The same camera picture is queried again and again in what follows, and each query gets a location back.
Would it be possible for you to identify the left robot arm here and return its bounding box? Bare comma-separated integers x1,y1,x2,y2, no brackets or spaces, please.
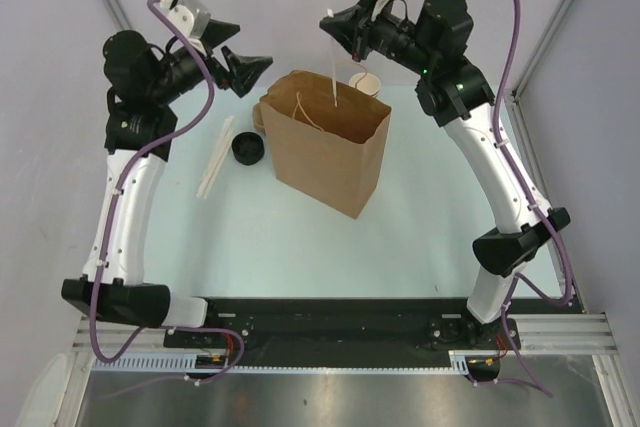
61,30,221,347

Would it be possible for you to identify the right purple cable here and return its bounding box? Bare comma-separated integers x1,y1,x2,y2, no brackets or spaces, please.
392,0,576,398

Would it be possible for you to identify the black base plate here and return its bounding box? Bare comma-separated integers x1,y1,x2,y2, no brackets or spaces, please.
164,296,584,366

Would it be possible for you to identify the purple cable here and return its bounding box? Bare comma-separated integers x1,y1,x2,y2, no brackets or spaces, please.
89,0,246,388
392,0,576,398

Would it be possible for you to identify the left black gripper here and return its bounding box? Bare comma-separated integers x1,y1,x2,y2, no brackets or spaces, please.
149,20,270,105

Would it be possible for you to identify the white cable duct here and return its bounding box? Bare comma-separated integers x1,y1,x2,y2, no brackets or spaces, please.
93,353,469,375

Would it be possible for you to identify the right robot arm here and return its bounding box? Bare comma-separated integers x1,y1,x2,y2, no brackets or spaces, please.
319,0,570,348

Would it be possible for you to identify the stack of paper cups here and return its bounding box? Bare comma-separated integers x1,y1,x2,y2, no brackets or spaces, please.
348,72,381,98

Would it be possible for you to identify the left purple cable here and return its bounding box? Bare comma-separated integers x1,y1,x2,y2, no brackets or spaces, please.
89,0,246,388

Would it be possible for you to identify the stack of black lids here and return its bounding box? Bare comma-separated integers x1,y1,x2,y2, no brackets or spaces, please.
231,132,265,166

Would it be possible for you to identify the brown paper bag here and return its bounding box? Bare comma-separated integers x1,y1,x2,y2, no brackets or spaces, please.
252,70,392,219

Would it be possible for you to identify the white straw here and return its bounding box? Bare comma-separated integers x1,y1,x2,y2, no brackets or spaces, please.
327,8,338,108
196,116,235,199

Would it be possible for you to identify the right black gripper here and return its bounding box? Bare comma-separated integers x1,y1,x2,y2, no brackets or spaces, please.
321,0,436,76

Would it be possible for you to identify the aluminium frame rail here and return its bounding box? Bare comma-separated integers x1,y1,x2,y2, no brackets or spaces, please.
71,314,618,356

